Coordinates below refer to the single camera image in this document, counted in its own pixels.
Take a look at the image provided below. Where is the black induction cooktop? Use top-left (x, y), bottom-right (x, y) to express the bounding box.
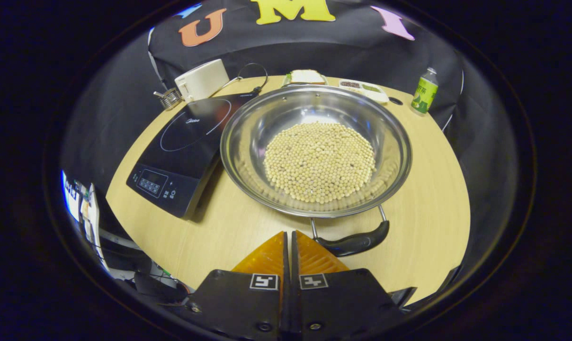
top-left (126, 92), bottom-right (258, 219)

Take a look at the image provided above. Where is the small wire basket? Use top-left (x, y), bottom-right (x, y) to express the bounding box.
top-left (153, 88), bottom-right (183, 111)

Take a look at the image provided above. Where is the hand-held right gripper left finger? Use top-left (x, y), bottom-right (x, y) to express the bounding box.
top-left (187, 231), bottom-right (290, 341)

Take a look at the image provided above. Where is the green label drink bottle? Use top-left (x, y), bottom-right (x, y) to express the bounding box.
top-left (411, 67), bottom-right (439, 116)

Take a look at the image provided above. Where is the white sandwich plate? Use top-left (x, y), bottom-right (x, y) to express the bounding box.
top-left (282, 71), bottom-right (329, 89)

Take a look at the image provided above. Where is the stainless steel pot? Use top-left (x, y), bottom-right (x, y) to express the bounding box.
top-left (220, 84), bottom-right (413, 258)

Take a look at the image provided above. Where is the white divided bean dish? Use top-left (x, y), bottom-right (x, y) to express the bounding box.
top-left (338, 79), bottom-right (390, 105)

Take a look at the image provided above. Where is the black power cable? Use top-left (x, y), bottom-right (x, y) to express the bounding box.
top-left (237, 63), bottom-right (269, 97)

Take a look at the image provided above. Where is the white blurry equipment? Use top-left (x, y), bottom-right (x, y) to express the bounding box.
top-left (61, 170), bottom-right (109, 271)

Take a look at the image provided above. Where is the sandwich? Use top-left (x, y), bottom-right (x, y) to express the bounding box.
top-left (290, 70), bottom-right (326, 85)

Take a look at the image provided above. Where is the pile of soybeans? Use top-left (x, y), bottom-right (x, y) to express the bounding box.
top-left (263, 122), bottom-right (377, 205)

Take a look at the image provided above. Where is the white toaster cable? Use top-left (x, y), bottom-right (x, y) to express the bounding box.
top-left (220, 76), bottom-right (243, 93)

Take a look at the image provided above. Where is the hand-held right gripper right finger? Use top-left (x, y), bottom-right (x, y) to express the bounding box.
top-left (291, 230), bottom-right (404, 341)

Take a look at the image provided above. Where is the white toaster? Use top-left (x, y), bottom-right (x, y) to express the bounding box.
top-left (174, 59), bottom-right (230, 103)

